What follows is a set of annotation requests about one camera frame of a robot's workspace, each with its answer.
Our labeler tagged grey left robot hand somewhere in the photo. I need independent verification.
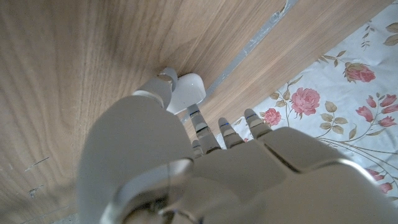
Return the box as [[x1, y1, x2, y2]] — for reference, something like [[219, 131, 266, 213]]
[[77, 67, 398, 224]]

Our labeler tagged white AirPods case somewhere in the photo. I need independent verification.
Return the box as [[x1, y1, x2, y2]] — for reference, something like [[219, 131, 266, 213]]
[[166, 73, 207, 115]]

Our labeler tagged floral backdrop cloth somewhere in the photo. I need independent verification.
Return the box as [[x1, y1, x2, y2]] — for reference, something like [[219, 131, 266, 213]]
[[214, 0, 398, 209]]

